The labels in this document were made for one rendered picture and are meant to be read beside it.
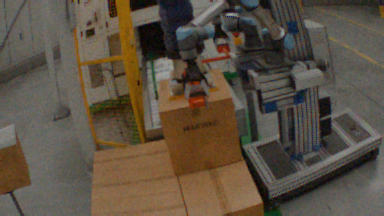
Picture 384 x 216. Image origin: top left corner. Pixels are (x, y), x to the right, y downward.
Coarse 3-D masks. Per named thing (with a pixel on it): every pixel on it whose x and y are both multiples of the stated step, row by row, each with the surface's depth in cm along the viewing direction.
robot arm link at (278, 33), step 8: (232, 0) 246; (240, 0) 240; (248, 0) 239; (256, 0) 242; (248, 8) 245; (256, 8) 245; (256, 16) 252; (264, 16) 251; (264, 24) 256; (272, 24) 256; (272, 32) 260; (280, 32) 261; (272, 40) 271; (280, 40) 262; (288, 40) 262; (280, 48) 271; (288, 48) 264
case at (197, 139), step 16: (160, 80) 322; (224, 80) 297; (160, 96) 292; (224, 96) 271; (160, 112) 268; (176, 112) 268; (192, 112) 269; (208, 112) 269; (224, 112) 270; (176, 128) 271; (192, 128) 272; (208, 128) 272; (224, 128) 273; (176, 144) 274; (192, 144) 275; (208, 144) 276; (224, 144) 276; (176, 160) 278; (192, 160) 278; (208, 160) 279; (224, 160) 280; (240, 160) 281
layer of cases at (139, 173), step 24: (144, 144) 333; (96, 168) 304; (120, 168) 301; (144, 168) 296; (168, 168) 292; (216, 168) 280; (240, 168) 272; (96, 192) 269; (120, 192) 267; (144, 192) 264; (168, 192) 261; (192, 192) 256; (216, 192) 251; (240, 192) 244
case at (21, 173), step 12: (0, 132) 275; (12, 132) 268; (0, 144) 250; (12, 144) 255; (0, 156) 251; (12, 156) 257; (24, 156) 300; (0, 168) 253; (12, 168) 258; (24, 168) 264; (0, 180) 254; (12, 180) 260; (24, 180) 265; (0, 192) 255
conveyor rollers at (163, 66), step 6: (156, 60) 549; (162, 60) 541; (168, 60) 534; (150, 66) 527; (156, 66) 522; (162, 66) 516; (168, 66) 511; (150, 72) 504; (156, 72) 498; (162, 72) 493; (168, 72) 490; (150, 78) 481; (156, 78) 474; (162, 78) 473; (150, 84) 464; (150, 90) 447; (150, 96) 430; (150, 102) 413; (156, 102) 413; (156, 108) 397; (156, 114) 388; (156, 120) 371; (156, 126) 362
